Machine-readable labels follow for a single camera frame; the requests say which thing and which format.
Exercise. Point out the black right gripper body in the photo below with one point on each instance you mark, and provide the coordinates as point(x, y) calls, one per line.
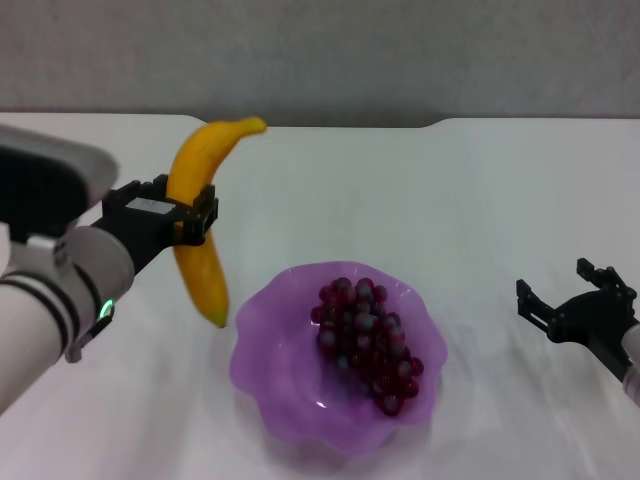
point(595, 320)

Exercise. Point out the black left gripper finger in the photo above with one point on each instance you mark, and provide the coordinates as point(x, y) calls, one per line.
point(160, 185)
point(202, 220)

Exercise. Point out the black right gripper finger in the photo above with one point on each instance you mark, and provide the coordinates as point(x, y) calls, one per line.
point(602, 277)
point(537, 307)

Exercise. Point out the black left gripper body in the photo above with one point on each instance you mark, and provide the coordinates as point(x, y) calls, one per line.
point(137, 225)

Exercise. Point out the yellow banana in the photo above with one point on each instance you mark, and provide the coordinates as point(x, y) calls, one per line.
point(200, 155)

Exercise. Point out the dark red grape bunch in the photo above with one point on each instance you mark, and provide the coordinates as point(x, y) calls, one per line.
point(360, 330)

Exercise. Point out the purple translucent plastic bowl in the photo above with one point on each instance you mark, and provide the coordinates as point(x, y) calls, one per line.
point(280, 360)

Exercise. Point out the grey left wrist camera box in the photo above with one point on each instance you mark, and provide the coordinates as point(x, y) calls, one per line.
point(45, 175)

